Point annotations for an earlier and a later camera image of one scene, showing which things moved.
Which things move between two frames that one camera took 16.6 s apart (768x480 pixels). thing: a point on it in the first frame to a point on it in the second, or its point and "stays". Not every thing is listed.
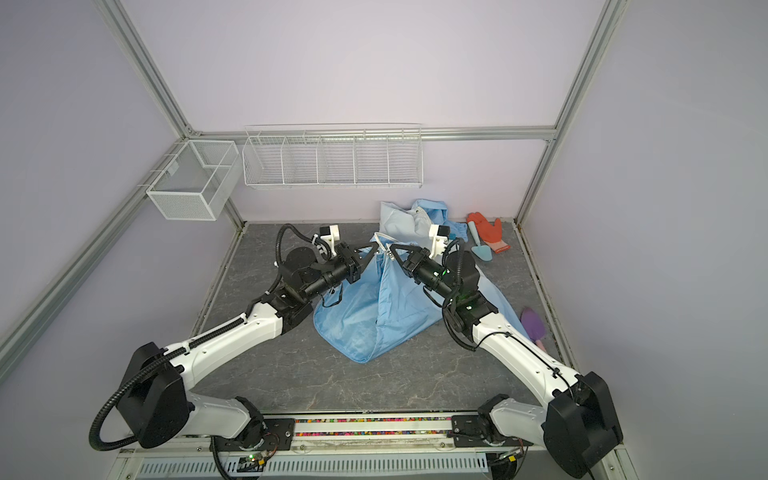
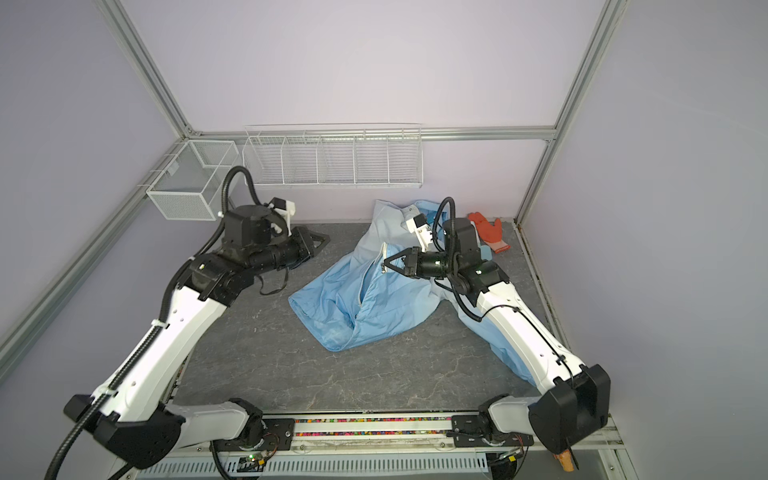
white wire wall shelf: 334,156 stays
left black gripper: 351,262 to 300,237
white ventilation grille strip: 425,462 stays
